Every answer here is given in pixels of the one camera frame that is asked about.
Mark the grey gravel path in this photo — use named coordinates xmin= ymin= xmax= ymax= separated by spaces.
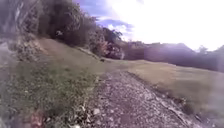
xmin=71 ymin=69 xmax=209 ymax=128

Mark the grass slope with leaves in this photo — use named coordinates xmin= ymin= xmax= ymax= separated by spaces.
xmin=0 ymin=37 xmax=116 ymax=128

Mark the wood of bushy trees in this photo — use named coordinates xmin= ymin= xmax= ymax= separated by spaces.
xmin=0 ymin=0 xmax=126 ymax=62

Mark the open grass field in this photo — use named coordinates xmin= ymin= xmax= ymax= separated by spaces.
xmin=103 ymin=58 xmax=224 ymax=128

